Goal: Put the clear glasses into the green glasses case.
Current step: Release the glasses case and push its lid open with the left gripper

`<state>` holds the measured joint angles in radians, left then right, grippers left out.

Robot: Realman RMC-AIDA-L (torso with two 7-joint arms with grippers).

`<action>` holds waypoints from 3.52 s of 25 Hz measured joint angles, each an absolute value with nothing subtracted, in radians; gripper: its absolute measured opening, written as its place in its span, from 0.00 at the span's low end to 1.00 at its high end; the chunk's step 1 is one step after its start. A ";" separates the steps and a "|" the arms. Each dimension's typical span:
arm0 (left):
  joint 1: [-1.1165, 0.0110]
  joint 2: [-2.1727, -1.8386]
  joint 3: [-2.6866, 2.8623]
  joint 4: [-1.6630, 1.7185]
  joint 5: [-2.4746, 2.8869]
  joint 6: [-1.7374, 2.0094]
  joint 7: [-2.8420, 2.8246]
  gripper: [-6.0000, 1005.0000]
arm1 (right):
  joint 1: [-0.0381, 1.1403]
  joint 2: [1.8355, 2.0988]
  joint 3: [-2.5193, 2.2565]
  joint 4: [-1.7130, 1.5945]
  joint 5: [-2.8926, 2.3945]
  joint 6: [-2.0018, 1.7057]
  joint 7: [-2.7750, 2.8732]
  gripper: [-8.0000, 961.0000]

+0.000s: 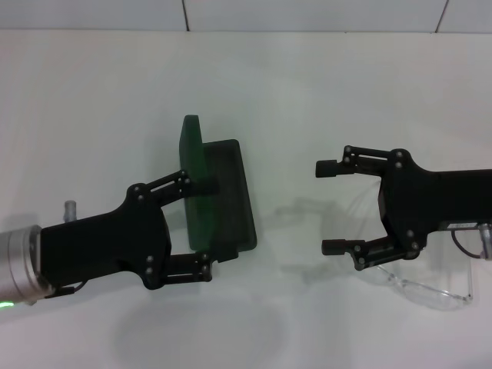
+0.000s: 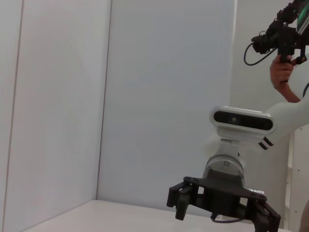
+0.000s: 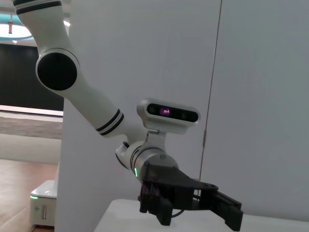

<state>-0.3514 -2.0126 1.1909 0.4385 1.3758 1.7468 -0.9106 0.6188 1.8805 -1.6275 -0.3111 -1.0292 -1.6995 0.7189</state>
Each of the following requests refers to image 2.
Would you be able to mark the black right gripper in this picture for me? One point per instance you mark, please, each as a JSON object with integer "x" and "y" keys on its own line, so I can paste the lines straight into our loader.
{"x": 222, "y": 193}

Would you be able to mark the black video camera rig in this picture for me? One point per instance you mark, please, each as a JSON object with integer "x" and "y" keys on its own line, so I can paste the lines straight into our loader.
{"x": 285, "y": 36}

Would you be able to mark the person's forearm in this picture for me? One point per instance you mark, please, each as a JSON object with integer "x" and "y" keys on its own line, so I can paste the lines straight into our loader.
{"x": 288, "y": 93}

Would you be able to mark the person's hand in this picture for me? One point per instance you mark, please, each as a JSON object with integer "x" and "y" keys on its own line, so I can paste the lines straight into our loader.
{"x": 280, "y": 72}

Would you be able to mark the dark brown rounded object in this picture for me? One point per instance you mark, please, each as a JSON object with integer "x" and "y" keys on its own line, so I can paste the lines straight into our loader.
{"x": 305, "y": 217}

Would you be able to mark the white perforated panel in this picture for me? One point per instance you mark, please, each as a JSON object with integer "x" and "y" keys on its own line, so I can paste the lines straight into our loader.
{"x": 297, "y": 169}

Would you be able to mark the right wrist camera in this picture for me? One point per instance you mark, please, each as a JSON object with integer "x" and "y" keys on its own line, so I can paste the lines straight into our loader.
{"x": 241, "y": 120}

